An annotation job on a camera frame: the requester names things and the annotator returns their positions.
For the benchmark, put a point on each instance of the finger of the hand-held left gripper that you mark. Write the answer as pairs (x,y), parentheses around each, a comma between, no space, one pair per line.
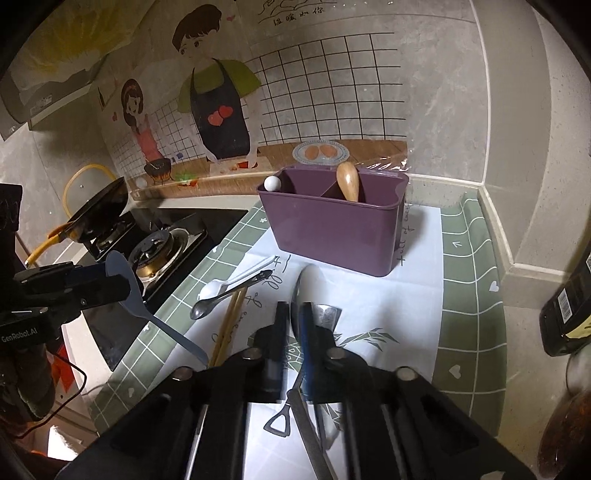
(87,273)
(99,297)

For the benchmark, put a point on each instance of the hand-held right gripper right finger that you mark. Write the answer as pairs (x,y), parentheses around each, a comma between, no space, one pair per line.
(308,355)

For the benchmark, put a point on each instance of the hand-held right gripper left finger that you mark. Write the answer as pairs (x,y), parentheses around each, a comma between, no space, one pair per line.
(272,350)

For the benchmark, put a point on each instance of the white plastic spoon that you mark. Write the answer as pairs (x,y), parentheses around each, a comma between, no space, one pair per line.
(213,290)

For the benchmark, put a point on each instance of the purple plastic utensil holder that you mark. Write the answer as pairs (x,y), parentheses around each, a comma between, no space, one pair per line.
(332,230)

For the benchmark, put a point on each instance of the wooden spoon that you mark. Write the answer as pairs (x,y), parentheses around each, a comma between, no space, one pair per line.
(348,182)

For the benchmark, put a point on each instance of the person's left forearm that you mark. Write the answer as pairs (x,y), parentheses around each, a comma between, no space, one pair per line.
(27,383)

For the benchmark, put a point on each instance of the black gas stove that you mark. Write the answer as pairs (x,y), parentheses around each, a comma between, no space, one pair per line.
(157,251)

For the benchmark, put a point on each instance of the glass lid with wooden rim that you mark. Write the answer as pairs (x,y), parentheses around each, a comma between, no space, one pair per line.
(87,167)

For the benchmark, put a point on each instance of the green and white printed mat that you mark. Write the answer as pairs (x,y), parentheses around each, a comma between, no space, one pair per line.
(461,286)

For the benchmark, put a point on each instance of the range hood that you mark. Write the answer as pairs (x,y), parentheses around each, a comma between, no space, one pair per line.
(46,92)

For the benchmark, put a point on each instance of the dark soy sauce bottle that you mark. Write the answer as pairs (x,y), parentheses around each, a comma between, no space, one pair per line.
(568,314)

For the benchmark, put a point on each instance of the glass jar of chili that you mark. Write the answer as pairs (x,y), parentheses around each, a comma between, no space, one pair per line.
(568,429)

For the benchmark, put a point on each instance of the cartoon wall poster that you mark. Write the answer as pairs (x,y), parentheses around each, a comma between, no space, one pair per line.
(323,92)

